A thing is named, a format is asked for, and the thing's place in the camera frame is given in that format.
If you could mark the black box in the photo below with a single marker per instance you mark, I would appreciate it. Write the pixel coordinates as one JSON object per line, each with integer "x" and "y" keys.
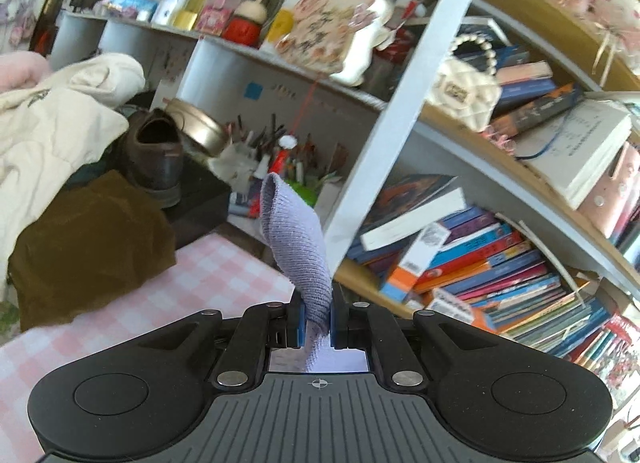
{"x": 200, "y": 203}

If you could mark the tall orange blue white box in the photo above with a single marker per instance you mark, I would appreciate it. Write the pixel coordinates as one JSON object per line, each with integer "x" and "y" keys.
{"x": 415, "y": 263}

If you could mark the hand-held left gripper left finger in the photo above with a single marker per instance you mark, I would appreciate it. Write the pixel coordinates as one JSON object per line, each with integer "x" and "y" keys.
{"x": 300, "y": 323}

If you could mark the pink plush cloth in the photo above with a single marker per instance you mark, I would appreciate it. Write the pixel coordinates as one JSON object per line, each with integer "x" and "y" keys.
{"x": 20, "y": 70}

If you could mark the gold round tin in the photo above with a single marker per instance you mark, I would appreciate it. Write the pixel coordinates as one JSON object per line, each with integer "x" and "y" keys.
{"x": 200, "y": 130}

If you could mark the white tub green lid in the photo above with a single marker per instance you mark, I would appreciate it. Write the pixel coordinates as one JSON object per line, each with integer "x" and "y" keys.
{"x": 305, "y": 193}

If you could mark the brown leather shoe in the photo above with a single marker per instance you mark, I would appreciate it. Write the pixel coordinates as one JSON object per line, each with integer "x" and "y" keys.
{"x": 155, "y": 163}

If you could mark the cream jacket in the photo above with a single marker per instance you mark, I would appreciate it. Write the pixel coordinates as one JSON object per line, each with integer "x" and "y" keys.
{"x": 50, "y": 133}

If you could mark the white wooden bookshelf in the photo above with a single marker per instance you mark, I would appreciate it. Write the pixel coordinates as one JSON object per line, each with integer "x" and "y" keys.
{"x": 400, "y": 118}

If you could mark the bunch of pens and pencils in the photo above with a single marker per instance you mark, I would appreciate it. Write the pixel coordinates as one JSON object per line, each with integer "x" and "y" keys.
{"x": 260, "y": 143}

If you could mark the pink checked tablecloth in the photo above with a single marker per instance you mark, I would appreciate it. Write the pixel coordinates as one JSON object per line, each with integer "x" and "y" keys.
{"x": 150, "y": 313}

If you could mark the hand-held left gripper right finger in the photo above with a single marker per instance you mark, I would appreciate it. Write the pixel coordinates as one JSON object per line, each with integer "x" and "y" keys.
{"x": 337, "y": 323}

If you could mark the thick white book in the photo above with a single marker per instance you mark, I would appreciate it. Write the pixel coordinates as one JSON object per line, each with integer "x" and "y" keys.
{"x": 415, "y": 223}

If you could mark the red lidded jar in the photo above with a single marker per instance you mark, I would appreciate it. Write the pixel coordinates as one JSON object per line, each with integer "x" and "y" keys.
{"x": 243, "y": 23}

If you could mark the row of colourful books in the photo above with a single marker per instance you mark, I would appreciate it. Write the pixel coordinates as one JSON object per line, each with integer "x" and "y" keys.
{"x": 500, "y": 268}

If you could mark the red tassel ornament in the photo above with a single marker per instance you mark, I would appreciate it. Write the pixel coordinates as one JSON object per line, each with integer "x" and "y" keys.
{"x": 281, "y": 158}

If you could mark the pink case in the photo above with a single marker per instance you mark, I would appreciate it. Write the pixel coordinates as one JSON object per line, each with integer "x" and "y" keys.
{"x": 617, "y": 193}

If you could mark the floral fabric bag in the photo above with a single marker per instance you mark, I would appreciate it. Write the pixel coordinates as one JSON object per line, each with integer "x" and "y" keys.
{"x": 320, "y": 28}

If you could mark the white quilted purse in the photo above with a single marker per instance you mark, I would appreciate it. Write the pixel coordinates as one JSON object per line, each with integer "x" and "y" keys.
{"x": 462, "y": 93}

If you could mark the brown cloth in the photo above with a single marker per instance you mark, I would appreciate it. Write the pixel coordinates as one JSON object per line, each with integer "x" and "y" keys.
{"x": 95, "y": 248}

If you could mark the flat orange white box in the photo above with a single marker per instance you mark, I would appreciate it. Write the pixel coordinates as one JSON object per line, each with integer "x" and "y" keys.
{"x": 457, "y": 308}

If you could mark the purple and pink sweater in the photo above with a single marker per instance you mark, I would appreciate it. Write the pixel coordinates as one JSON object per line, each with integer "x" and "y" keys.
{"x": 295, "y": 243}

